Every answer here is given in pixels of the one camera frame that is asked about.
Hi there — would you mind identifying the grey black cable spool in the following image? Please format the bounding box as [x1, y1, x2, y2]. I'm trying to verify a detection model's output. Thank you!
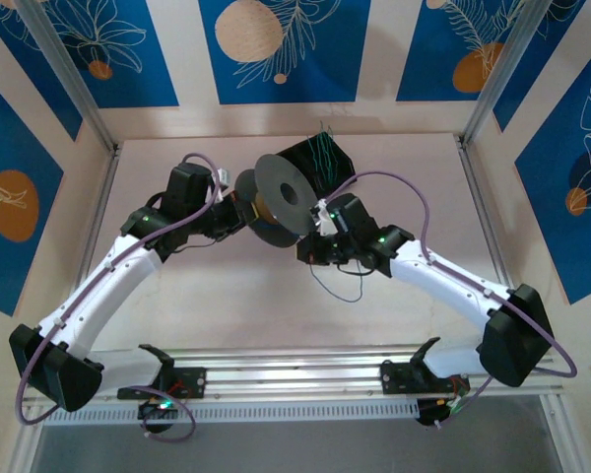
[233, 153, 322, 248]

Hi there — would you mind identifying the blue cable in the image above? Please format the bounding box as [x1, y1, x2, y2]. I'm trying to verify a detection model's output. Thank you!
[308, 260, 365, 304]

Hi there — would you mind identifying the green cable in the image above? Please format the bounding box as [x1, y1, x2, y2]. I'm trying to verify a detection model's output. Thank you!
[320, 122, 340, 181]
[308, 137, 325, 179]

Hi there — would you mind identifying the black compartment tray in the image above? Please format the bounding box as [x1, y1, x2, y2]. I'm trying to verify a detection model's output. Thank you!
[278, 132, 359, 198]

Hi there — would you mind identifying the black electronics module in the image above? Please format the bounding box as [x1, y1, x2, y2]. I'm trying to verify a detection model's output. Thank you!
[416, 397, 469, 429]
[136, 398, 179, 436]

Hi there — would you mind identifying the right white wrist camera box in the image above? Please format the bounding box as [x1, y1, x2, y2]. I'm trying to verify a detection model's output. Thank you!
[312, 198, 335, 237]

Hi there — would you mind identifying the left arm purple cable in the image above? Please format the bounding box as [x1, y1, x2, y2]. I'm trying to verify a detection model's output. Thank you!
[19, 152, 223, 440]

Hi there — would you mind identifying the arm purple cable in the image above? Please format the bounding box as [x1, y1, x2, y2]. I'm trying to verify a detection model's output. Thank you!
[19, 152, 223, 440]
[324, 169, 577, 430]

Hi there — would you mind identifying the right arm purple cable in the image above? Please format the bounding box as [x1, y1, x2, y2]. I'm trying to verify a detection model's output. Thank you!
[324, 169, 577, 430]

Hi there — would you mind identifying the aluminium table side rail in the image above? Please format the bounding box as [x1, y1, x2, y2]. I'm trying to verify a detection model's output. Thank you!
[455, 137, 533, 356]
[51, 145, 124, 367]

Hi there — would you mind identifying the aluminium mounting rail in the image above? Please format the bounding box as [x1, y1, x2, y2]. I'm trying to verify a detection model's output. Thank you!
[22, 344, 565, 408]

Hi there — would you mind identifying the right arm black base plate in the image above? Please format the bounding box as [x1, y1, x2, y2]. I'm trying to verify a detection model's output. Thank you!
[378, 361, 470, 395]

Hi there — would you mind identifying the white slotted cable duct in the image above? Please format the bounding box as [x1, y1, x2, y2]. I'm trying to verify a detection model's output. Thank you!
[42, 399, 421, 427]

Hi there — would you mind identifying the aluminium frame post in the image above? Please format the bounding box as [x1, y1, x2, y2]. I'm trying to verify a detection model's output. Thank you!
[15, 0, 123, 155]
[459, 0, 557, 148]

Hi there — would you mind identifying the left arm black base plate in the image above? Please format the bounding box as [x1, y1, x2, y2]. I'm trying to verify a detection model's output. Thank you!
[116, 367, 207, 400]

